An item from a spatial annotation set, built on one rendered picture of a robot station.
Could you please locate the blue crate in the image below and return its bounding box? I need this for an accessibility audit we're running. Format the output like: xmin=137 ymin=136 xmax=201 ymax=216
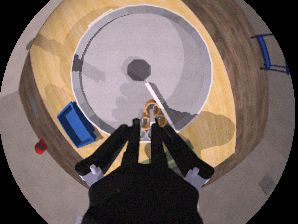
xmin=56 ymin=100 xmax=99 ymax=149

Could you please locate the grey round turning table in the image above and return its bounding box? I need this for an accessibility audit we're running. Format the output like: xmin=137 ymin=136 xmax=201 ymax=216
xmin=70 ymin=4 xmax=213 ymax=136

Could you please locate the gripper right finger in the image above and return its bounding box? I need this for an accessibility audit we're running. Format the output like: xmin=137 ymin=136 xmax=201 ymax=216
xmin=150 ymin=109 xmax=215 ymax=197

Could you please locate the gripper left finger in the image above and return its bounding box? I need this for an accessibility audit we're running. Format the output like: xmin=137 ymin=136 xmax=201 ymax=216
xmin=75 ymin=109 xmax=143 ymax=195

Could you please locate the bronze bushing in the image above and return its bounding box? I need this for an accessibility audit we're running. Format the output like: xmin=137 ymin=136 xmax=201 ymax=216
xmin=145 ymin=99 xmax=160 ymax=116
xmin=142 ymin=112 xmax=149 ymax=130
xmin=155 ymin=110 xmax=167 ymax=127

